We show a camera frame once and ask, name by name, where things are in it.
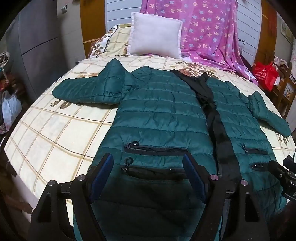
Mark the purple floral blanket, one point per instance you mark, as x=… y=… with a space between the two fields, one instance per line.
x=209 y=34

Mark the red plastic bag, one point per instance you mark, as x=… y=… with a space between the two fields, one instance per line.
x=266 y=75

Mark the dark green quilted jacket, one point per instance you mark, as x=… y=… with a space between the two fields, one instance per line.
x=161 y=116

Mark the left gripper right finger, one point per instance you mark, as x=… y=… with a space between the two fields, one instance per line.
x=230 y=207

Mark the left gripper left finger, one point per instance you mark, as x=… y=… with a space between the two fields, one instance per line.
x=50 y=221

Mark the wooden side shelf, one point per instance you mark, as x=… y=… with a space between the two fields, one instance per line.
x=283 y=92

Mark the white plastic bag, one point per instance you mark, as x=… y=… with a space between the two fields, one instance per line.
x=11 y=108

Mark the grey refrigerator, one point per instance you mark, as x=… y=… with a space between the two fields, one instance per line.
x=34 y=43

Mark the cream floral plaid bedsheet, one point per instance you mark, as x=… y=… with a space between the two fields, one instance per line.
x=56 y=139

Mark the white square pillow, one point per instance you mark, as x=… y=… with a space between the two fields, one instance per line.
x=157 y=35

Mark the floral bed pillow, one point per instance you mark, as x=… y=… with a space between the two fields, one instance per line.
x=113 y=43

